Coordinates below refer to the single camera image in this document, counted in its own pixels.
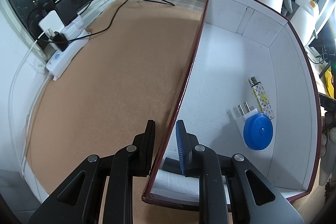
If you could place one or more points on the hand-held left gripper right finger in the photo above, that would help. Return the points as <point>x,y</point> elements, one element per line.
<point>181,150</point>

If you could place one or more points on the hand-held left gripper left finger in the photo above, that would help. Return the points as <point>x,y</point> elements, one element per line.
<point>149,148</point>

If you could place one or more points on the white charger plug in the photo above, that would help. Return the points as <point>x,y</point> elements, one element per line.
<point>239,119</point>

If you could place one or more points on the patterned lighter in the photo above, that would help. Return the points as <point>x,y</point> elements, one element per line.
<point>261,99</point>

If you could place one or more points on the blue round tape measure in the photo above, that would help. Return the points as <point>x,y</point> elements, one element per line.
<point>258,132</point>

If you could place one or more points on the white cardboard box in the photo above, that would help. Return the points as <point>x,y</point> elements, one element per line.
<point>223,56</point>

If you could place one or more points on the yellow bowl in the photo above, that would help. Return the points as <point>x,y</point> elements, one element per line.
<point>331,85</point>

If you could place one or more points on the orange-brown felt mat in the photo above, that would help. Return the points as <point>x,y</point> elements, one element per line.
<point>105,82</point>

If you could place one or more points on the small penguin plush toy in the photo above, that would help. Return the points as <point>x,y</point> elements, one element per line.
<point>304,19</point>

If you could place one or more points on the white power strip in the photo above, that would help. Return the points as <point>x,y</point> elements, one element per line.
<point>67,53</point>

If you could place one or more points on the black plug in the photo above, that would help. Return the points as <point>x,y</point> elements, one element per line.
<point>61,43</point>

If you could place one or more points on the white power adapter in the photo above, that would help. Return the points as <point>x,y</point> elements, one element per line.
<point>51,22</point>

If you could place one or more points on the black power adapter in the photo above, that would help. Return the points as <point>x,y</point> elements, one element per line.
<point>65,7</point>

